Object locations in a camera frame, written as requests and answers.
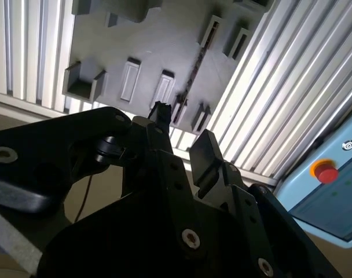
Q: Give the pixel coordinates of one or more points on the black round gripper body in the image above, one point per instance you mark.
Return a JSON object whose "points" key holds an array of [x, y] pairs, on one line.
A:
{"points": [[112, 249]]}

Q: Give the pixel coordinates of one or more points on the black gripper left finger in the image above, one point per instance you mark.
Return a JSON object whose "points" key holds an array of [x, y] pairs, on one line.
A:
{"points": [[48, 162]]}

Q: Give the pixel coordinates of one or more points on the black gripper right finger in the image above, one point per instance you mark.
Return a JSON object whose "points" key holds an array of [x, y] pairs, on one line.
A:
{"points": [[254, 220]]}

